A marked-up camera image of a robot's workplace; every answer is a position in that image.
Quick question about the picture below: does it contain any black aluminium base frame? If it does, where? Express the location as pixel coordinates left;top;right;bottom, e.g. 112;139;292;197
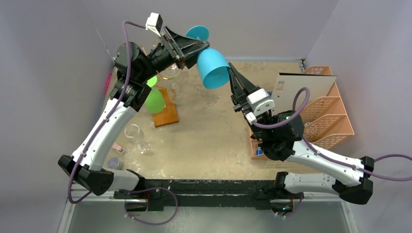
68;178;351;213

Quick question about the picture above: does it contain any green plastic goblet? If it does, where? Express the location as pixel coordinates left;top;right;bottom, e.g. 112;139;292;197
144;76;165;114

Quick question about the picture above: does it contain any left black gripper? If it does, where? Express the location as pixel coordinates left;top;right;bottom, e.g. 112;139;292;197
137;27;209;83

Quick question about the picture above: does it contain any gold wire wine glass rack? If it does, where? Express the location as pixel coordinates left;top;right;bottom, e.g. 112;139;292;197
138;38;181;97

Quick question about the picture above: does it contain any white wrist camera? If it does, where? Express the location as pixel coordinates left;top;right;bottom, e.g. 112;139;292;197
244;88;275;125
145;12;163;37

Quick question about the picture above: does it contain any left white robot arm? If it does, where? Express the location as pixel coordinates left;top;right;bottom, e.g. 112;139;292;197
58;27;210;199

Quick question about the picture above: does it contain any peach plastic organizer basket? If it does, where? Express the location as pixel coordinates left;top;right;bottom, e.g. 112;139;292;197
249;66;355;161

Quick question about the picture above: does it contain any small grey jar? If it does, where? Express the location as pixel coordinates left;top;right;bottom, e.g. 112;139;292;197
106;157;123;170

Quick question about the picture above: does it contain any grey board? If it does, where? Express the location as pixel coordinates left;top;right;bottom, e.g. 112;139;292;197
270;72;338;113

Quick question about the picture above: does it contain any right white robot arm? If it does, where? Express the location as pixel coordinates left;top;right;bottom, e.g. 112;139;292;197
227;64;375;205

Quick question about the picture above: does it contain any wooden rack base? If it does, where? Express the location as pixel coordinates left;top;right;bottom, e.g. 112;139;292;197
153;88;179;128

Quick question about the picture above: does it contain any pink eraser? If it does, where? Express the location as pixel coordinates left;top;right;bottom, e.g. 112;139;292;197
112;143;125;153

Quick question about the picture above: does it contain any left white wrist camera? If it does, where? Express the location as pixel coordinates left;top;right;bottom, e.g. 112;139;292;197
145;12;163;37

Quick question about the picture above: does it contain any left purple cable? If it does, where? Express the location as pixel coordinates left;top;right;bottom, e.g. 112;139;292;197
67;20;178;226

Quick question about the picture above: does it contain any clear wine glass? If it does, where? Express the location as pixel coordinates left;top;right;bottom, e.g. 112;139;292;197
160;64;181;94
124;124;151;154

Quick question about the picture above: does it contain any blue plastic goblet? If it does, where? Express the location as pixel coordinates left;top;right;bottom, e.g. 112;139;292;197
186;25;229;89

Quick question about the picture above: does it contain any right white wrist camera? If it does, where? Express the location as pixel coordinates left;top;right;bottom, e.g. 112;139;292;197
244;88;275;125

